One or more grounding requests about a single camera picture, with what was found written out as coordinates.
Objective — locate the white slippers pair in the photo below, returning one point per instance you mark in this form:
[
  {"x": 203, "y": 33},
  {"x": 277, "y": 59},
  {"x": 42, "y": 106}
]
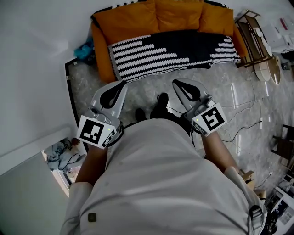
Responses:
[{"x": 258, "y": 32}]

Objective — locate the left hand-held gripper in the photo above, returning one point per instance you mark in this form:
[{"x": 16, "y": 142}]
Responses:
[{"x": 92, "y": 133}]

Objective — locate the person's black shoe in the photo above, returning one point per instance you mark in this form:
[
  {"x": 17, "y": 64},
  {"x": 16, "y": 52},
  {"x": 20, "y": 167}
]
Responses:
[
  {"x": 140, "y": 114},
  {"x": 163, "y": 99}
]

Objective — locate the white cabinet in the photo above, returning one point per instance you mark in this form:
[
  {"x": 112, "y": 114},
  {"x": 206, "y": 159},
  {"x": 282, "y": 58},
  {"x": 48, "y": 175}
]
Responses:
[{"x": 289, "y": 44}]

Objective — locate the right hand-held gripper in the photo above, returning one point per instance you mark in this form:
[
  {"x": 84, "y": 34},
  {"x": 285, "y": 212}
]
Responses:
[{"x": 211, "y": 119}]

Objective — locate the light wooden stool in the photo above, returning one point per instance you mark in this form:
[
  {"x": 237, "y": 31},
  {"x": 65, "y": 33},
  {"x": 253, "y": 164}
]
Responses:
[{"x": 248, "y": 176}]

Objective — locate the person's right forearm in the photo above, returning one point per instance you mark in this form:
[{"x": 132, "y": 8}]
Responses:
[{"x": 218, "y": 151}]

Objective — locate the white power strip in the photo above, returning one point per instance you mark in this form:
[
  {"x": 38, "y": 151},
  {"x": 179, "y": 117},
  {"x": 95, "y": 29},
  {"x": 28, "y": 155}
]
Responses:
[{"x": 261, "y": 123}]

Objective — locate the wooden shelf rack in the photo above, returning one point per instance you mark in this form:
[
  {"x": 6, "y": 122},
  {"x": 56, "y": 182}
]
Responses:
[{"x": 249, "y": 34}]

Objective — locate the white slipper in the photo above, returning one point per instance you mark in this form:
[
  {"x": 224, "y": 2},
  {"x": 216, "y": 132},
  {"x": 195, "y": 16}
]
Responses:
[{"x": 266, "y": 46}]

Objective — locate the dark wooden table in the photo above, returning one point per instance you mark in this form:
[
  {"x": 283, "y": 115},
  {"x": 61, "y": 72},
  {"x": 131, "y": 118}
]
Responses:
[{"x": 283, "y": 147}]

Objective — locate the clear water bottle red label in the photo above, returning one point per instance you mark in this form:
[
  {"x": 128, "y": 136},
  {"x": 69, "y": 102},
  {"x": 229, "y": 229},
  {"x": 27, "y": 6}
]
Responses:
[{"x": 283, "y": 24}]

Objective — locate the small dark bin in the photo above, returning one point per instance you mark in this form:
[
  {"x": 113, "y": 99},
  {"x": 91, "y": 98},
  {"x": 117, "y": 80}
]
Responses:
[{"x": 284, "y": 66}]

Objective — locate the cluttered equipment rack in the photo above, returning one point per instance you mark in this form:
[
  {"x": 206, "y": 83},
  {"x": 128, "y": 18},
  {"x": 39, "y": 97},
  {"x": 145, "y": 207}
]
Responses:
[{"x": 282, "y": 211}]

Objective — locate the person's white shirt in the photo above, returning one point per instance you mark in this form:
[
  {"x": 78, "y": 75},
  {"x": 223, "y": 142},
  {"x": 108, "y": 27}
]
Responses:
[{"x": 160, "y": 183}]

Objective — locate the orange sofa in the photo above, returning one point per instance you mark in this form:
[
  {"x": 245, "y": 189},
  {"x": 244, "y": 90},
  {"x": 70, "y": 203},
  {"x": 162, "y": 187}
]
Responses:
[{"x": 102, "y": 57}]

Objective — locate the black white striped blanket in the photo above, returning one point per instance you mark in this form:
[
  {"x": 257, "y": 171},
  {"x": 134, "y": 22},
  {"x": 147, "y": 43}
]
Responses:
[{"x": 172, "y": 52}]

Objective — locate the grey cloth pile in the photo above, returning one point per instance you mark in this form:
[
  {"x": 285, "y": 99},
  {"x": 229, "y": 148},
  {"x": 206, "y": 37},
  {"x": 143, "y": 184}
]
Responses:
[{"x": 59, "y": 156}]

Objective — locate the white door panel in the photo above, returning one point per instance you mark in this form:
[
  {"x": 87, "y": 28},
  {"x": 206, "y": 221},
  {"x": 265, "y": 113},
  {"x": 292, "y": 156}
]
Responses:
[{"x": 23, "y": 195}]

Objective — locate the person's black trousers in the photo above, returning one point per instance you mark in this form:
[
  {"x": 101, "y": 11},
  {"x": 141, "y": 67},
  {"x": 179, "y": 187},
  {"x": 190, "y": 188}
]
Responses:
[{"x": 170, "y": 114}]

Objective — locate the person's left forearm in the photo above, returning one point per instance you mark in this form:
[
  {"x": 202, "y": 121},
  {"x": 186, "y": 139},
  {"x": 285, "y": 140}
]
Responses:
[{"x": 92, "y": 165}]

